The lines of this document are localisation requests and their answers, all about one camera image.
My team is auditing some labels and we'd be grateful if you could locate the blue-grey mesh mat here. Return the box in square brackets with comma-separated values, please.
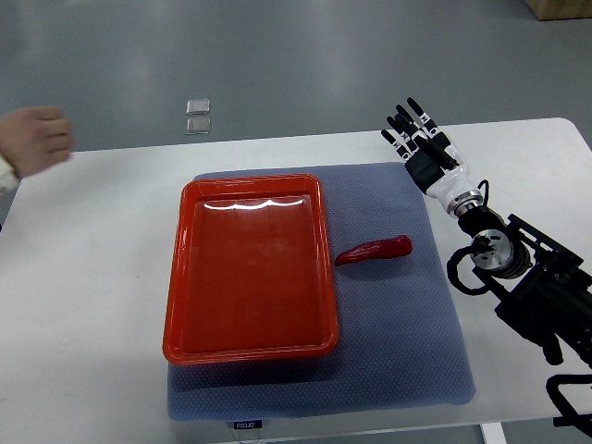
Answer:
[167, 163, 475, 422]

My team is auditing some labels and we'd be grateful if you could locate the upper metal floor plate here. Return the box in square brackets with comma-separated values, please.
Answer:
[186, 99, 211, 116]

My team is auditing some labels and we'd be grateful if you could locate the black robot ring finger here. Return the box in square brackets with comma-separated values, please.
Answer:
[387, 115, 417, 151]

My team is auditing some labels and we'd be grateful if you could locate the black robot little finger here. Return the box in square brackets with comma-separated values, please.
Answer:
[380, 129, 411, 161]

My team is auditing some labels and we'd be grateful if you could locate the red pepper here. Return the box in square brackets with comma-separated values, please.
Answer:
[334, 235, 413, 266]

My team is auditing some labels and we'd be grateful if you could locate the white table leg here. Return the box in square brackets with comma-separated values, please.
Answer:
[480, 422, 508, 444]

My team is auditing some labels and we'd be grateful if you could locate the red plastic tray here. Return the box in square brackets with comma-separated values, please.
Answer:
[163, 174, 339, 365]

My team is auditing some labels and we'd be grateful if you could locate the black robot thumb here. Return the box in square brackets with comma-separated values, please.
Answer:
[416, 137, 459, 167]

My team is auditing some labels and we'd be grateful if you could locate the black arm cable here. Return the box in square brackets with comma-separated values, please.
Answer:
[446, 246, 491, 296]

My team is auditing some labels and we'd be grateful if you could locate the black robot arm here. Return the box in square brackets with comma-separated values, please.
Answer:
[381, 98, 591, 365]

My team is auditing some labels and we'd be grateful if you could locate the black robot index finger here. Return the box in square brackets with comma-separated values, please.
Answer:
[407, 97, 439, 138]

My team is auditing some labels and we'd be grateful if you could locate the cardboard box corner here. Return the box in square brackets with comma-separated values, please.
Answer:
[524, 0, 591, 21]

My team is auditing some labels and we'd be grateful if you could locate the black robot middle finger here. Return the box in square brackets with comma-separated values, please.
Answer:
[396, 105, 427, 139]

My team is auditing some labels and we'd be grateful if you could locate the person's hand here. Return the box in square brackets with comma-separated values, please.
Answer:
[1, 106, 74, 179]

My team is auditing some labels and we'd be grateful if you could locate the black stand bracket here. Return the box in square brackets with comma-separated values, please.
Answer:
[545, 373, 592, 429]

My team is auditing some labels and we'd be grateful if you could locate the white sleeve forearm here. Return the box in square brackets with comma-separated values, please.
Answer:
[0, 155, 20, 196]

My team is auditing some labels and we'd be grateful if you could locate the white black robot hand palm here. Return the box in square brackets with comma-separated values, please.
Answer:
[404, 131, 470, 216]

